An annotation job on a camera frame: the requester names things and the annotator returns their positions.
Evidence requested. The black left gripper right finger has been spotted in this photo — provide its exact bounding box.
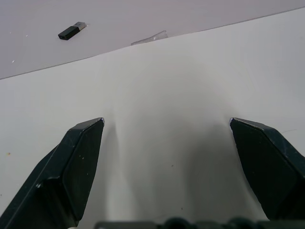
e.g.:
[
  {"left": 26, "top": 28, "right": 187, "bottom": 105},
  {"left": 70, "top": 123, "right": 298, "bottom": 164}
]
[{"left": 229, "top": 117, "right": 305, "bottom": 221}]

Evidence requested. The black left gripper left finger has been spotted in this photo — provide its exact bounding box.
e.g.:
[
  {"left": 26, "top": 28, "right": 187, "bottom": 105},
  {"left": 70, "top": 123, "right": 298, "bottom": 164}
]
[{"left": 0, "top": 117, "right": 105, "bottom": 229}]

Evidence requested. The black USB dongle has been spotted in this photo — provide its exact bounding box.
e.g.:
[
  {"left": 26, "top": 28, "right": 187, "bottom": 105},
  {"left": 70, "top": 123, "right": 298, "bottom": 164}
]
[{"left": 58, "top": 21, "right": 88, "bottom": 41}]

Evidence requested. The clear tape strip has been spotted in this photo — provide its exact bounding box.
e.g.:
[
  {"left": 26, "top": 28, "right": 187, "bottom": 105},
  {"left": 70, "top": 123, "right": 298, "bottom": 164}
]
[{"left": 131, "top": 30, "right": 168, "bottom": 46}]

